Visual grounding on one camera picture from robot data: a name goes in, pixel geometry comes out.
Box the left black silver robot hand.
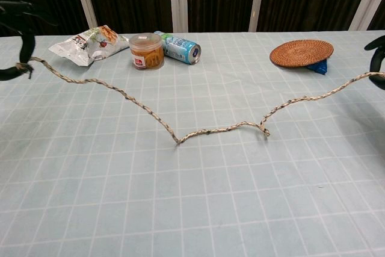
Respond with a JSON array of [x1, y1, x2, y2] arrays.
[[0, 0, 37, 82]]

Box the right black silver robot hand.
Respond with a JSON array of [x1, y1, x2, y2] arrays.
[[363, 36, 385, 91]]

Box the beige speckled braided rope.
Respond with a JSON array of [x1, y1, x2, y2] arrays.
[[14, 57, 385, 146]]

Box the small blue packet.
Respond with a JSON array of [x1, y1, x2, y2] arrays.
[[306, 59, 329, 76]]

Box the white foil snack bag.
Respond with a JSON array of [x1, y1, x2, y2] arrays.
[[48, 24, 131, 67]]

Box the round woven rattan coaster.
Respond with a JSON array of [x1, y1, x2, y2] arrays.
[[269, 39, 334, 67]]

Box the clear plastic jar orange contents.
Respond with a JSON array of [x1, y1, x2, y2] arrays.
[[129, 33, 165, 71]]

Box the blue drink can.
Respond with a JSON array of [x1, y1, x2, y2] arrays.
[[153, 30, 202, 65]]

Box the light blue checked tablecloth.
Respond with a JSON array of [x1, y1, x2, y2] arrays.
[[0, 29, 385, 257]]

